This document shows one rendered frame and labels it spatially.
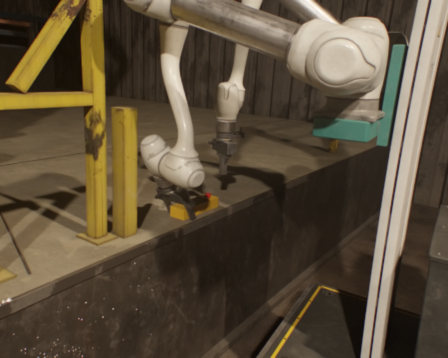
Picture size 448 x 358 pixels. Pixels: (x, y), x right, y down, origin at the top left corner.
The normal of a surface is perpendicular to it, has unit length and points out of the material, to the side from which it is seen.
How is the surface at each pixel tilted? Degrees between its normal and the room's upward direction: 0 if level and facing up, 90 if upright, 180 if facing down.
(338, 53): 93
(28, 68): 90
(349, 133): 90
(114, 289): 90
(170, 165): 79
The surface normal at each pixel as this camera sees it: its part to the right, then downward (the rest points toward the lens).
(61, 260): 0.05, -0.97
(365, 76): 0.60, 0.59
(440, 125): -0.60, 0.17
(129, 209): 0.80, 0.19
